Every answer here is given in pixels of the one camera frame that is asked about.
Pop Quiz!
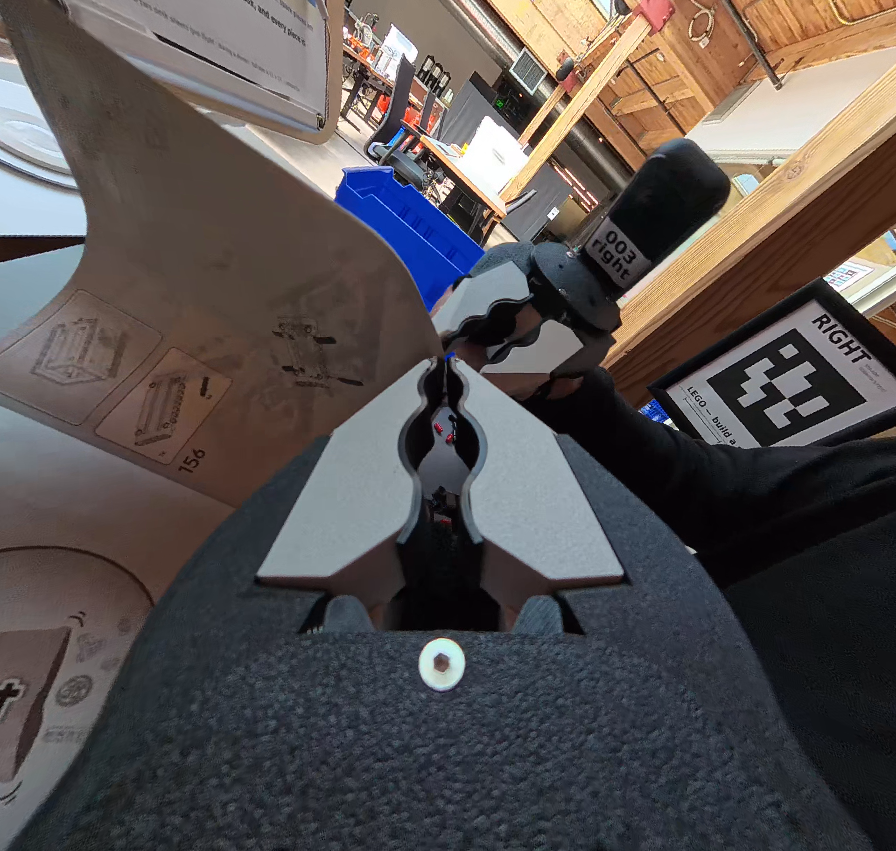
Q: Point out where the printed sign board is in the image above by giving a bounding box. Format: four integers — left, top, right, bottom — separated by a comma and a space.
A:
17, 0, 346, 146

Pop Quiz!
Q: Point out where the metal wall vent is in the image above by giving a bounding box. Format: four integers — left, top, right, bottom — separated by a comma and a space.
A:
509, 47, 549, 93

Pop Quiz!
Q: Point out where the white lego instruction booklet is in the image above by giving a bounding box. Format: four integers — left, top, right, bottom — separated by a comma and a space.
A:
0, 0, 449, 851

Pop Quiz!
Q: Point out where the black office chair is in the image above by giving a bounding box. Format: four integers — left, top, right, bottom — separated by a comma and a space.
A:
364, 53, 429, 167

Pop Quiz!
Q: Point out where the person's black clothing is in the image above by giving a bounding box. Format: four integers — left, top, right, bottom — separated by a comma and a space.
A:
721, 515, 896, 851

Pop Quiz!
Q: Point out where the thick wooden beam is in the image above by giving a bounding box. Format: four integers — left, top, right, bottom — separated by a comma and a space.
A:
602, 81, 896, 407

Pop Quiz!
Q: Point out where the white round disc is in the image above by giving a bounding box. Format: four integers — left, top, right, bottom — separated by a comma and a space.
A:
0, 106, 77, 189

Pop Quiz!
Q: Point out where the wooden work table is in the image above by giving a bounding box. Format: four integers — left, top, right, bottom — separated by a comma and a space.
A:
419, 133, 509, 237

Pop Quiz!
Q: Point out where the slanted wooden post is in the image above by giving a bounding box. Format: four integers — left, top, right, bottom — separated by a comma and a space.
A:
500, 11, 655, 202

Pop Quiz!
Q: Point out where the black framed marker sign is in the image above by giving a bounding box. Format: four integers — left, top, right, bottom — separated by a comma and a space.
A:
647, 277, 896, 450

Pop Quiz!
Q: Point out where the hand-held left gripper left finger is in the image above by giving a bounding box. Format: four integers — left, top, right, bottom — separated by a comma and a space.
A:
255, 356, 449, 634

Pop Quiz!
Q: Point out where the red metal bracket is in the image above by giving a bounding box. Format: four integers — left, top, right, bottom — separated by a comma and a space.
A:
632, 0, 677, 35

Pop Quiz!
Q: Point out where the black metal rail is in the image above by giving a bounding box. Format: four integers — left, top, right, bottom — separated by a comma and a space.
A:
702, 0, 785, 91

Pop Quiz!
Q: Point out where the white storage box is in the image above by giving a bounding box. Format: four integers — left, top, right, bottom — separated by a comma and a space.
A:
468, 116, 531, 195

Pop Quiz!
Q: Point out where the blue plastic bin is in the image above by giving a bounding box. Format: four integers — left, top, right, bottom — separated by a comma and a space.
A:
335, 167, 486, 314

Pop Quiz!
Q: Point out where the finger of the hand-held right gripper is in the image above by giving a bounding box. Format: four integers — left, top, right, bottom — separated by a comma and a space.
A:
433, 262, 540, 348
462, 307, 590, 377

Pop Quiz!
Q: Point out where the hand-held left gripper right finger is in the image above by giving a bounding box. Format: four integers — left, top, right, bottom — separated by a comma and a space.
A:
447, 356, 625, 635

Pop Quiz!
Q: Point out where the person's right forearm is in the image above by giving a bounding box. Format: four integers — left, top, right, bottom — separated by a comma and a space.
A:
521, 364, 896, 589

